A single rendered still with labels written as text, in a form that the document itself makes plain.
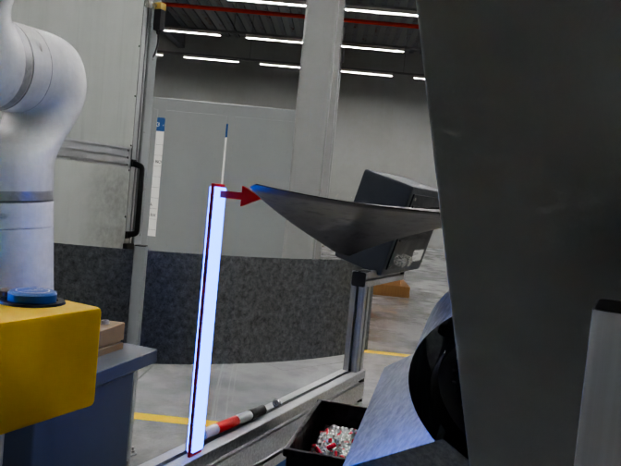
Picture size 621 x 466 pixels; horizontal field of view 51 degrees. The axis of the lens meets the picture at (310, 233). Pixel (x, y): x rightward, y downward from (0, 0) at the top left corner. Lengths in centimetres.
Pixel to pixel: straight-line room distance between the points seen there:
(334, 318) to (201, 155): 426
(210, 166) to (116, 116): 401
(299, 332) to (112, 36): 136
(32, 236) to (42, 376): 39
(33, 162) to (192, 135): 587
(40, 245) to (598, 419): 78
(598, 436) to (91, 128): 247
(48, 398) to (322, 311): 212
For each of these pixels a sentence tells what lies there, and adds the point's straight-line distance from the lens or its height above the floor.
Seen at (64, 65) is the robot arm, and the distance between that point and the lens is 99.
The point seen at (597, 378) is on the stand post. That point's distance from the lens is 31.
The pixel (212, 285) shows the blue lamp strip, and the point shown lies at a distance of 80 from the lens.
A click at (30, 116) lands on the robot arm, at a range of 100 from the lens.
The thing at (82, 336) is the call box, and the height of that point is 105.
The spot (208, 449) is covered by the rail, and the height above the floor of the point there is 86.
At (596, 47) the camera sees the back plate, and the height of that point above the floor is 126.
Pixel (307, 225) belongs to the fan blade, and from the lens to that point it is 76.
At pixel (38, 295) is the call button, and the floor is 108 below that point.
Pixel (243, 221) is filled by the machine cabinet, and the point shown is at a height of 89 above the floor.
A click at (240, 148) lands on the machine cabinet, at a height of 162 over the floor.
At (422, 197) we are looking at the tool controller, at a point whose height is 121.
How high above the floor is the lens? 119
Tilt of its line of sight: 3 degrees down
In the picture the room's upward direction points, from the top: 5 degrees clockwise
